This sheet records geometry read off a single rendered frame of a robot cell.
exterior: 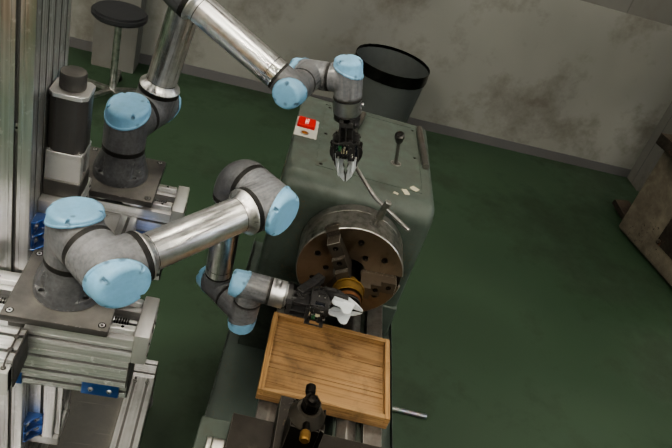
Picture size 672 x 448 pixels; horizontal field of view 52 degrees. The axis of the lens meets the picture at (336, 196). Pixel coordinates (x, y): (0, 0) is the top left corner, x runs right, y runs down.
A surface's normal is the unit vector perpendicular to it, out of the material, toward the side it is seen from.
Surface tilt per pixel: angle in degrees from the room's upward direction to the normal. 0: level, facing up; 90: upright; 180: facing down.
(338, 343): 0
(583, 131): 90
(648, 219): 90
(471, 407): 0
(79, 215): 8
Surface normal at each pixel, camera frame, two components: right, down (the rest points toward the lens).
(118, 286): 0.59, 0.58
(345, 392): 0.26, -0.81
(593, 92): 0.04, 0.55
